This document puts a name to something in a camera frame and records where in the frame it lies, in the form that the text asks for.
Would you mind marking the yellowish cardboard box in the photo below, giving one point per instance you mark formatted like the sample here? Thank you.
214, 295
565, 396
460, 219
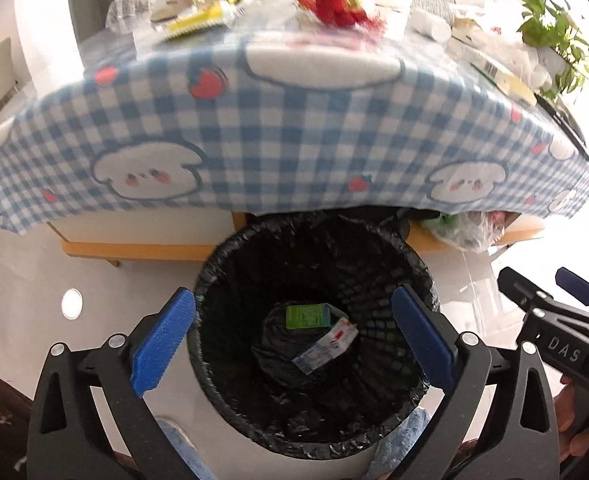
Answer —
497, 74

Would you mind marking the wooden table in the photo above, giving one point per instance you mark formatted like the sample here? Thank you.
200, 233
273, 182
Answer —
149, 251

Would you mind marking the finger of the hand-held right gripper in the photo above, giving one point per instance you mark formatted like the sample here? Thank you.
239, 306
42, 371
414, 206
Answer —
579, 285
517, 285

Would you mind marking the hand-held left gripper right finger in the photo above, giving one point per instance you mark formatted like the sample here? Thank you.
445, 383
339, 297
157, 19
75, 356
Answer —
424, 340

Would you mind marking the white paper roll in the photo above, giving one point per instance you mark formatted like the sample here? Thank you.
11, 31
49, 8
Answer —
429, 24

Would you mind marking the white red-printed plastic bag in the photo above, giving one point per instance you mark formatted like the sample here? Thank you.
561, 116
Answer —
489, 20

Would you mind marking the green potted plant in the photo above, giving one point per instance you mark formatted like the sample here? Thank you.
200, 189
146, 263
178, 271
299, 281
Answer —
554, 25

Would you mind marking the blue fuzzy slipper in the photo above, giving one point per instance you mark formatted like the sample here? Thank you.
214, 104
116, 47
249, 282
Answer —
179, 442
402, 437

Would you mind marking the clear plastic bag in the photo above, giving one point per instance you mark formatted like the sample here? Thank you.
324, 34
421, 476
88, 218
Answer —
127, 10

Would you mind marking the trash bin with black liner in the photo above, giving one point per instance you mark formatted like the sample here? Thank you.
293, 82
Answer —
234, 310

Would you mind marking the white printed wrapper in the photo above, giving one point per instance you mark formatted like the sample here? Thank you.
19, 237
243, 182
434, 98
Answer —
327, 347

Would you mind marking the green carton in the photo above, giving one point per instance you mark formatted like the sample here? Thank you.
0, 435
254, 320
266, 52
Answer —
307, 316

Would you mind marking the white crumpled paper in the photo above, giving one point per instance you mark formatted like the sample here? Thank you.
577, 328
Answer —
272, 7

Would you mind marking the yellow wrapper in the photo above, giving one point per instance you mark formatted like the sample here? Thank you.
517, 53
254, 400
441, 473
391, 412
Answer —
199, 19

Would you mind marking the blue checked tablecloth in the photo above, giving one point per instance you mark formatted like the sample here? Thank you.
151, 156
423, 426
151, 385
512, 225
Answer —
294, 135

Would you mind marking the clear bag under table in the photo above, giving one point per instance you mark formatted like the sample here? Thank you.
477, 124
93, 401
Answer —
467, 230

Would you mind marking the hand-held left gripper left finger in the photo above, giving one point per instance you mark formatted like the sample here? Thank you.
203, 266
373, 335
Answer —
162, 340

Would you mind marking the red wrapper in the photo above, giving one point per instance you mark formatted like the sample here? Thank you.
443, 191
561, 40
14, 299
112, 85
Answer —
337, 7

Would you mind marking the person's right hand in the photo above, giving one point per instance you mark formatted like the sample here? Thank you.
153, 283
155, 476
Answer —
587, 435

